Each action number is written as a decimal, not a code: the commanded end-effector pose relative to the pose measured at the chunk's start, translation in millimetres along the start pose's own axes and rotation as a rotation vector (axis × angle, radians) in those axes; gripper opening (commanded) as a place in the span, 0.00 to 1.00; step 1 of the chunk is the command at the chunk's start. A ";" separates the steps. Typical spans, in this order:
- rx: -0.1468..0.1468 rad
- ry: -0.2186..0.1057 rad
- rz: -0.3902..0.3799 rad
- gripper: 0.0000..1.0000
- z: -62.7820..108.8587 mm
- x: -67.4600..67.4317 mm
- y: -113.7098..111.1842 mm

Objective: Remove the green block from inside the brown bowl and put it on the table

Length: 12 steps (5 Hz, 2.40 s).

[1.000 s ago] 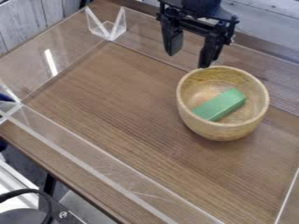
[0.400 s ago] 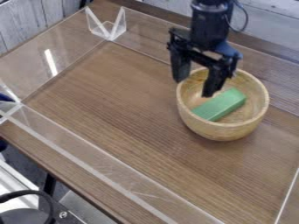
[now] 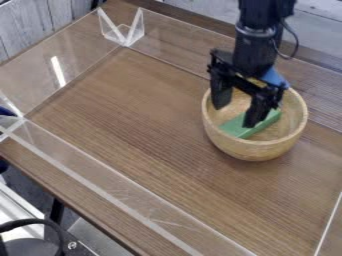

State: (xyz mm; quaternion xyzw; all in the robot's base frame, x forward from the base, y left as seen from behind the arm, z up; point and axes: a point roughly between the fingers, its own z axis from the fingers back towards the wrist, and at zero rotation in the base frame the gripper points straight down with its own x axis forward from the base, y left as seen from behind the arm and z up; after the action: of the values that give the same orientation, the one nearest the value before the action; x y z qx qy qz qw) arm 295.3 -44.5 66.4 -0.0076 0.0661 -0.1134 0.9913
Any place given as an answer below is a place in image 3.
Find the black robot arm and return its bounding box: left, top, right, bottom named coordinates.
left=207, top=0, right=299, bottom=128

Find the black table leg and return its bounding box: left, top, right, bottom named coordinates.
left=49, top=199, right=65, bottom=224

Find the clear acrylic tray wall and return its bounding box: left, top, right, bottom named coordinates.
left=0, top=0, right=342, bottom=256

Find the grey metal base plate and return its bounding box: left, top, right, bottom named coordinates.
left=61, top=217, right=133, bottom=256

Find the green rectangular block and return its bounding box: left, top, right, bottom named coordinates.
left=219, top=109, right=282, bottom=139

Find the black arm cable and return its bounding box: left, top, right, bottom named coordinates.
left=271, top=19, right=300, bottom=61

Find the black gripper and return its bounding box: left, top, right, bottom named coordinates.
left=207, top=22, right=288, bottom=128

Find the light wooden bowl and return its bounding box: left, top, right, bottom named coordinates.
left=200, top=88, right=308, bottom=161

